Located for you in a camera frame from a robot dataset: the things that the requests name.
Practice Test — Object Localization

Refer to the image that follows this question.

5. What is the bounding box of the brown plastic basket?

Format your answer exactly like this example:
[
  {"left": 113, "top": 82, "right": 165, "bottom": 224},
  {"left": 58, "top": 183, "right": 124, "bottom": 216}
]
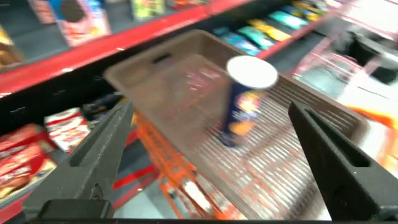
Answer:
[{"left": 103, "top": 29, "right": 369, "bottom": 220}]

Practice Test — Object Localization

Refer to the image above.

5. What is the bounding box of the pink shopping cart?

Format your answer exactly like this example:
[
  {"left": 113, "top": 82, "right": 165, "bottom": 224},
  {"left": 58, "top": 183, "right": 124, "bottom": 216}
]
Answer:
[{"left": 291, "top": 0, "right": 398, "bottom": 94}]

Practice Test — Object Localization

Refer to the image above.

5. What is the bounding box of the blue snack pack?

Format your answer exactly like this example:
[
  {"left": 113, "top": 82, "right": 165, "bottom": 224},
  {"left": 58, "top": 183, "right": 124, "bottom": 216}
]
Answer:
[{"left": 220, "top": 32, "right": 261, "bottom": 57}]

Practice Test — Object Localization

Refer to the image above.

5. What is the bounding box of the yellow snack pack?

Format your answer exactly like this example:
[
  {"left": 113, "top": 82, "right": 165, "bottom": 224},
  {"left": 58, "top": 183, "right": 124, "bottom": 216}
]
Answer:
[{"left": 248, "top": 18, "right": 292, "bottom": 42}]

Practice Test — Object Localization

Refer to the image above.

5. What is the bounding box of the blue snack can white lid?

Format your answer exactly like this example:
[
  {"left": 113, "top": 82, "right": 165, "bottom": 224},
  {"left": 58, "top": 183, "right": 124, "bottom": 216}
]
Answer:
[{"left": 218, "top": 55, "right": 279, "bottom": 148}]

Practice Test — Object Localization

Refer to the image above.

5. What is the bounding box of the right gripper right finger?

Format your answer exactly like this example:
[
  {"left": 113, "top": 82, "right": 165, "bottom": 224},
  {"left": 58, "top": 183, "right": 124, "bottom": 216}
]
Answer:
[{"left": 287, "top": 100, "right": 398, "bottom": 222}]

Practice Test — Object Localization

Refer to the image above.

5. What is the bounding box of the green snack pack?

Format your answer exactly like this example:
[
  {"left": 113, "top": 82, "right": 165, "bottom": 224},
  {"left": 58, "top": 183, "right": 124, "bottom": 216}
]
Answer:
[{"left": 130, "top": 0, "right": 165, "bottom": 21}]

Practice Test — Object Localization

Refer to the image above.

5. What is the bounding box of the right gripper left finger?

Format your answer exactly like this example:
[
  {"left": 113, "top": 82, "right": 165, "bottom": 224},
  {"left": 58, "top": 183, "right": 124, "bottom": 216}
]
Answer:
[{"left": 22, "top": 100, "right": 135, "bottom": 220}]

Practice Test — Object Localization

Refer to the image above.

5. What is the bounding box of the red and white snack pack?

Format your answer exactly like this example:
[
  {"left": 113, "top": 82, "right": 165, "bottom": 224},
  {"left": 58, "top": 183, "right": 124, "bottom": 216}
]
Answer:
[{"left": 44, "top": 107, "right": 91, "bottom": 154}]

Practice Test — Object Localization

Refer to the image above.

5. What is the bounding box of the orange shopping cart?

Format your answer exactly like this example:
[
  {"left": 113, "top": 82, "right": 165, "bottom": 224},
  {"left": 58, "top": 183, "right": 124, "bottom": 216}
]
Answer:
[{"left": 133, "top": 105, "right": 398, "bottom": 220}]

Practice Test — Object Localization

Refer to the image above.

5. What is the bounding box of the teal snack pack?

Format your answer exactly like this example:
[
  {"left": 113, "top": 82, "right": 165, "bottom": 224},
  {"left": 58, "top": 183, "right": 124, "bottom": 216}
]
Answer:
[
  {"left": 269, "top": 10, "right": 309, "bottom": 30},
  {"left": 238, "top": 26, "right": 275, "bottom": 50}
]

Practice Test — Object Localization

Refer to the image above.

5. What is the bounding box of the pink cookie box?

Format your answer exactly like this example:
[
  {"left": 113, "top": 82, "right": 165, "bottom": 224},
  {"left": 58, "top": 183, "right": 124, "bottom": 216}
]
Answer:
[{"left": 48, "top": 0, "right": 112, "bottom": 48}]

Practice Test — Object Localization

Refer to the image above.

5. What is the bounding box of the red and black shop shelf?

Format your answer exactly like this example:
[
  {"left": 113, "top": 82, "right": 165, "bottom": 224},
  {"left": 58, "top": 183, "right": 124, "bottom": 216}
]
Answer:
[{"left": 0, "top": 0, "right": 352, "bottom": 223}]

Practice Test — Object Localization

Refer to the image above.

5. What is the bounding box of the brown snack pack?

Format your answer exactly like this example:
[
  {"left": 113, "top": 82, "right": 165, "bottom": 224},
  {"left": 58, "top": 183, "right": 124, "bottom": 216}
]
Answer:
[{"left": 0, "top": 26, "right": 24, "bottom": 68}]

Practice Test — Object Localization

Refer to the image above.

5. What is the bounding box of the red snack box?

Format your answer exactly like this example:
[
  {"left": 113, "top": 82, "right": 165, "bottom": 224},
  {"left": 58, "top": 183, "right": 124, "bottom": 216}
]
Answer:
[
  {"left": 0, "top": 143, "right": 58, "bottom": 200},
  {"left": 0, "top": 123, "right": 57, "bottom": 159}
]

